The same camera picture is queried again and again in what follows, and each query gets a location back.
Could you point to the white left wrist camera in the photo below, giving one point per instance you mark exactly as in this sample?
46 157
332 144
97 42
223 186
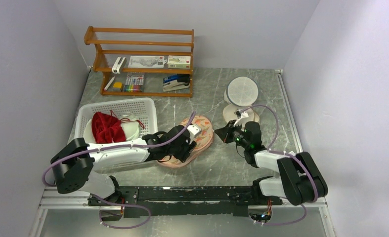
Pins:
194 131

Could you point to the white round mesh laundry bag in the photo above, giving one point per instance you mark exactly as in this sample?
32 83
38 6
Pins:
241 92

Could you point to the coloured marker pen set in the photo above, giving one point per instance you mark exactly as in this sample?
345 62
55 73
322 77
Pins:
134 82

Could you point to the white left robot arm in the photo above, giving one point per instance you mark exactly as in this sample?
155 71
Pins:
76 167

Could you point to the beige round laundry bag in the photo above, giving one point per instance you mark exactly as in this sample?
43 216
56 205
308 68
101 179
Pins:
229 113

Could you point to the white green box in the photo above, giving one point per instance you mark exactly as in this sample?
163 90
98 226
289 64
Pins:
179 62

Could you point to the clear plastic package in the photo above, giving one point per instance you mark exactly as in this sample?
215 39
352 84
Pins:
147 62

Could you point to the white marker pen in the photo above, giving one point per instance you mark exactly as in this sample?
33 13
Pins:
109 84

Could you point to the white plastic basket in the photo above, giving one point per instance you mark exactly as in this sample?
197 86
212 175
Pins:
143 108

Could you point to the yellow sticky note block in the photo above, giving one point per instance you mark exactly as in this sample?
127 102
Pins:
118 86

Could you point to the white handheld device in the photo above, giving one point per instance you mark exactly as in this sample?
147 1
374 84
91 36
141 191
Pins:
118 65

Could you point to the blue black stapler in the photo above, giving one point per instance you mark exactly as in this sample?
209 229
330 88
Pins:
176 82

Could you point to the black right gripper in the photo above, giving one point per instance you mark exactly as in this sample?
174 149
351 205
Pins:
225 133

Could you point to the red bra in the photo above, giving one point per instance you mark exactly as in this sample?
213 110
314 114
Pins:
107 127

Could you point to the orange wooden shelf rack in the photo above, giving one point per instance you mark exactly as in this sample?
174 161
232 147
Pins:
113 42

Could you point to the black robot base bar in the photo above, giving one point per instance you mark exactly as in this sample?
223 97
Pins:
195 200

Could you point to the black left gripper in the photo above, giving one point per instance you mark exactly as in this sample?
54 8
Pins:
189 146

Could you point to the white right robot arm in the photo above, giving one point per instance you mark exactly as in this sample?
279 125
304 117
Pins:
299 180

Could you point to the floral peach laundry bag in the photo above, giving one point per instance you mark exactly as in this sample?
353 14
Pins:
203 140

